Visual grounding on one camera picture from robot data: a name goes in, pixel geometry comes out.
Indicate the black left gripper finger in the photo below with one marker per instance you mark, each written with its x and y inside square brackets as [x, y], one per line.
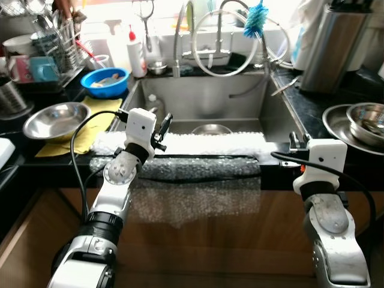
[159, 117]
[165, 125]

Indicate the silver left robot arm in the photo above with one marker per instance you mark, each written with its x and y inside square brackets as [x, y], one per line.
[117, 192]

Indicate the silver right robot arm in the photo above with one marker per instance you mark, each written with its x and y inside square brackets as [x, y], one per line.
[330, 222]

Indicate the clear plastic bottle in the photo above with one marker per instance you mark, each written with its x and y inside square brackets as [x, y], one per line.
[155, 109]

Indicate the large steel plate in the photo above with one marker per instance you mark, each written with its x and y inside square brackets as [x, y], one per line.
[336, 129]

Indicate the small steel plate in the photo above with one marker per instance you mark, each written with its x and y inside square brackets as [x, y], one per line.
[210, 129]

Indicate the small steel cup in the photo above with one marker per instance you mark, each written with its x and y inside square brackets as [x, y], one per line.
[157, 68]

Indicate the stainless steel sink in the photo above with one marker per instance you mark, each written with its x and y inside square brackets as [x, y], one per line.
[210, 102]

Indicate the yellow cloth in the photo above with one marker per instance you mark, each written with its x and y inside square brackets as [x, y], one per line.
[99, 129]

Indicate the white bottle with red cap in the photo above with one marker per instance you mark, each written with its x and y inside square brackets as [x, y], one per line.
[137, 60]

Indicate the flexible steel faucet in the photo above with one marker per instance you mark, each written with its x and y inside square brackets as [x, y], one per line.
[176, 54]

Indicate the pale food scraps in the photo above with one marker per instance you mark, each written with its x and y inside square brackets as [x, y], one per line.
[105, 80]

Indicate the deep steel bowl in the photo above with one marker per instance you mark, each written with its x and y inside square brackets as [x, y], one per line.
[360, 114]

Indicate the blue plastic bowl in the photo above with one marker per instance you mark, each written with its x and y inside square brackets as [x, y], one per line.
[90, 91]

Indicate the clear plastic cup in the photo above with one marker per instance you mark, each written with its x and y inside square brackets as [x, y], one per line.
[99, 63]

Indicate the steel mixer tap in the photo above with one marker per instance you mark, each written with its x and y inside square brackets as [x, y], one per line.
[219, 36]

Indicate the steel knife block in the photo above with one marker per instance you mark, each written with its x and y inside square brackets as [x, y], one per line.
[333, 48]

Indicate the wide shallow steel bowl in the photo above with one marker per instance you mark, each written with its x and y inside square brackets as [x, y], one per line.
[54, 120]

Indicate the brown wooden cabinet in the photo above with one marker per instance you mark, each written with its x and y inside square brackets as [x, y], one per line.
[240, 240]

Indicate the white cloth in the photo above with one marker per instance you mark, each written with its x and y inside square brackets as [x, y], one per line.
[306, 30]

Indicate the teal mug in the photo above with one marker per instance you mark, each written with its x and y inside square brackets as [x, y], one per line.
[45, 69]

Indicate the blue bottle brush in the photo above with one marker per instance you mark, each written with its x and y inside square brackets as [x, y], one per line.
[257, 23]

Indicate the pink mug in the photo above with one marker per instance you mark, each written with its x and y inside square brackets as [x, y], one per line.
[18, 69]

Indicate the steel canister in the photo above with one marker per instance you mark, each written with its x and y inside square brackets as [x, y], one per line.
[11, 96]

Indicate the white appliance corner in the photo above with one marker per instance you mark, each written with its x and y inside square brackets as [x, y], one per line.
[5, 153]

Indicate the white bowl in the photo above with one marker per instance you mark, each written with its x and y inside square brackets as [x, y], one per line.
[18, 45]

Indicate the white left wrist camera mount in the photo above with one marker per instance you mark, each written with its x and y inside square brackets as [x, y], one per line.
[139, 129]

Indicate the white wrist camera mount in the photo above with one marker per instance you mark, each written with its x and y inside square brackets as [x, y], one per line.
[139, 129]
[324, 159]

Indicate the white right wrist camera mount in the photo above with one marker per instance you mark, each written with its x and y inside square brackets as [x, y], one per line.
[324, 159]

